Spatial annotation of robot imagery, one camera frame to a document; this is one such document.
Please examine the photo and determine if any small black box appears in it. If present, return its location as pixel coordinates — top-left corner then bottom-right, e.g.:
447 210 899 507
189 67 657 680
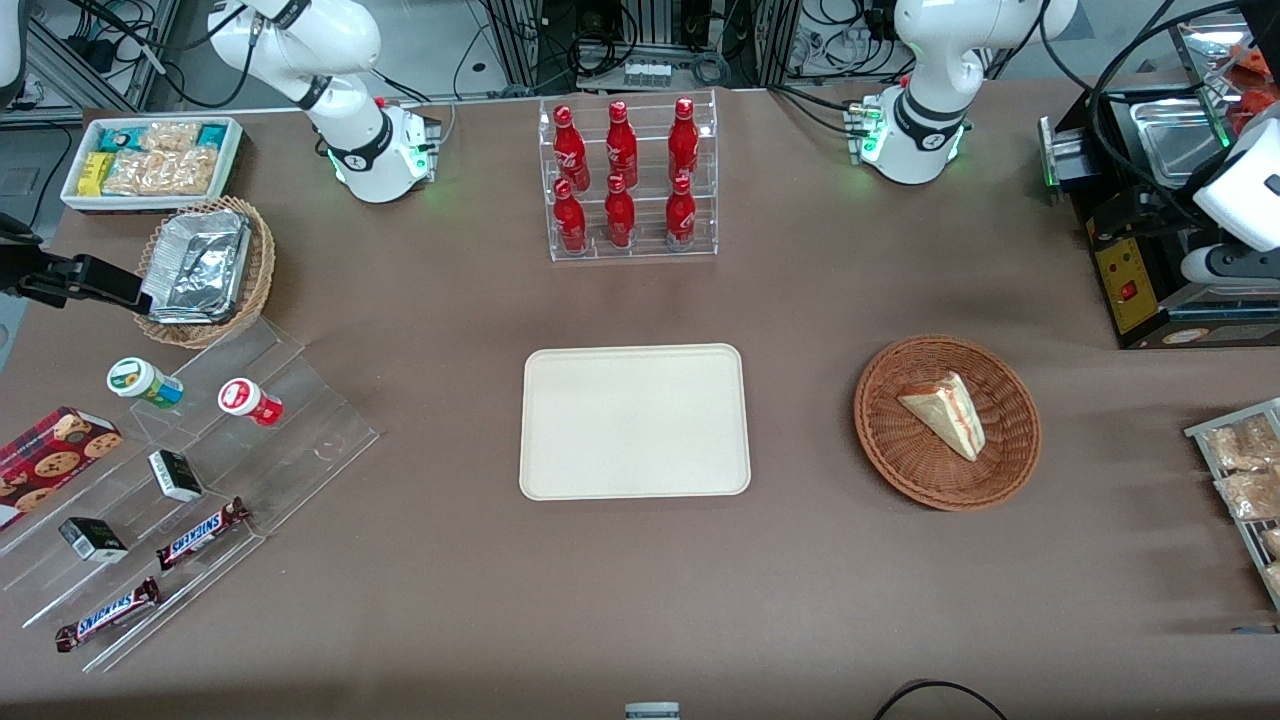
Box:
147 449 205 504
57 516 130 564

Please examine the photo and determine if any green lid cup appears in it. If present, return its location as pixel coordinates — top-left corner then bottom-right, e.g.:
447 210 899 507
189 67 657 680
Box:
106 356 186 411

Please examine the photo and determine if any aluminium frame shelf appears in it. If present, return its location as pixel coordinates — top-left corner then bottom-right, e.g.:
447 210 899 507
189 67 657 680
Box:
24 0 183 119

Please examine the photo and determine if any grey metal box green light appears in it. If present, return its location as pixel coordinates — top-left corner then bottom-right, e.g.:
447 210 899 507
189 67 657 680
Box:
1038 114 1093 201

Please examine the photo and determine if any black floor cable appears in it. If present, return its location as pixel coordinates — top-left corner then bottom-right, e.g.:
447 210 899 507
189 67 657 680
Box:
871 679 1010 720

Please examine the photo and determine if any white plastic snack bin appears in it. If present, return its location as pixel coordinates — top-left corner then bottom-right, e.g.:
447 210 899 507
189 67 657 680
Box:
60 116 244 214

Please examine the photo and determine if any snickers bar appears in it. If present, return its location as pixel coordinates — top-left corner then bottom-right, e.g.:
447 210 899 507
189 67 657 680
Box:
54 576 163 654
155 496 252 572

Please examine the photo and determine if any steel warmer pan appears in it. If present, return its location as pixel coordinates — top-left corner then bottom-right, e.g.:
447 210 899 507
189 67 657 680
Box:
1128 98 1241 191

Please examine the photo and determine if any black food warmer machine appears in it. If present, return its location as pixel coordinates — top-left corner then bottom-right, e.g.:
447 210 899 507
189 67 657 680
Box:
1040 18 1280 351

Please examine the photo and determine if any clear acrylic stepped display stand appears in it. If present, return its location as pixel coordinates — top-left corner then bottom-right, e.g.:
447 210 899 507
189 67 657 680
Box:
0 317 382 674

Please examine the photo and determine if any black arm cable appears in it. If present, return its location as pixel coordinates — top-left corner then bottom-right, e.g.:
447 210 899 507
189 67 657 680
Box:
1038 0 1246 233

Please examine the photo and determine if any light wicker basket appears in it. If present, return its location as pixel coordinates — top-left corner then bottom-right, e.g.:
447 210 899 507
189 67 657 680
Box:
134 195 277 350

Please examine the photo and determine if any small clear cracker bag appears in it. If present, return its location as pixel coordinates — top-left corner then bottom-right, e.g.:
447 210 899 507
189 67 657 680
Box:
134 121 202 157

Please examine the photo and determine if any large clear cracker bag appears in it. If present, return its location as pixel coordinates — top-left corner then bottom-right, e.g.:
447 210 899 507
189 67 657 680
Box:
103 146 222 197

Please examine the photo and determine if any red cookie box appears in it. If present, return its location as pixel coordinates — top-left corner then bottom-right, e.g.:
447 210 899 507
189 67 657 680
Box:
0 405 125 532

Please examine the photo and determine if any stack of foil containers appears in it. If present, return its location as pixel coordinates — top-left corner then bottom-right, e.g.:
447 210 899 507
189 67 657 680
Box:
140 209 253 325

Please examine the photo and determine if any clear acrylic bottle rack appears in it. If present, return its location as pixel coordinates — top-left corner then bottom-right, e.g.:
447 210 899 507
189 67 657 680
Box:
537 88 720 264

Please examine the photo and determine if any triangle sandwich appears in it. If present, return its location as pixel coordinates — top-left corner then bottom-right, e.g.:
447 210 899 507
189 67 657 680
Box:
896 371 988 464

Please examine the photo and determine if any red cola bottle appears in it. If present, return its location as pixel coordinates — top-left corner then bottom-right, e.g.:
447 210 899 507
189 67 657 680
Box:
552 104 592 193
664 174 698 250
603 174 637 249
606 100 640 190
552 179 589 254
667 97 700 187

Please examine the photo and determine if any brown wicker basket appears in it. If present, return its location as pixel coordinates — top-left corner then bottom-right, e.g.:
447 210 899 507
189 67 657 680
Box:
852 333 1043 513

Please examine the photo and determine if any red lid cup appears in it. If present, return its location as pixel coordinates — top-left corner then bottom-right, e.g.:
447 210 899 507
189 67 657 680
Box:
217 377 285 429

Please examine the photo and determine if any beige plastic tray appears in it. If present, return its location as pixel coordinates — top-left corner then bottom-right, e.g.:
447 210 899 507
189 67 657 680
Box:
518 343 753 501

